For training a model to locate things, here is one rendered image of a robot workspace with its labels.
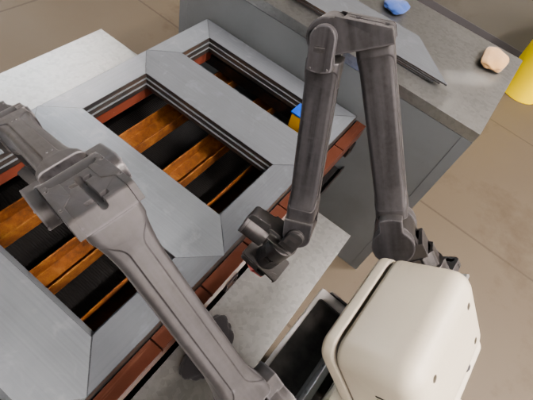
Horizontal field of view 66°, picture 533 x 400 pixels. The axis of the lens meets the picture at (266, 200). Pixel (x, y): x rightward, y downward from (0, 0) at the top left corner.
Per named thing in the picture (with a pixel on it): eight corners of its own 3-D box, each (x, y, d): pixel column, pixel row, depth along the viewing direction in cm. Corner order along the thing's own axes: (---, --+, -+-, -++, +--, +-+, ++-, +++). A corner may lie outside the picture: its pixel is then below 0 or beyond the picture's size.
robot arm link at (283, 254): (292, 259, 85) (303, 240, 88) (266, 240, 85) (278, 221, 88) (278, 269, 91) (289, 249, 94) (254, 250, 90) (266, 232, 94)
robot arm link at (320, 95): (343, 28, 58) (354, 17, 67) (304, 22, 59) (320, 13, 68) (305, 257, 81) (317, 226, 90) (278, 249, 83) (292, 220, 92)
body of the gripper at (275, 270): (271, 284, 96) (285, 276, 89) (239, 254, 96) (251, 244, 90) (286, 265, 99) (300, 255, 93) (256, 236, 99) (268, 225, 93)
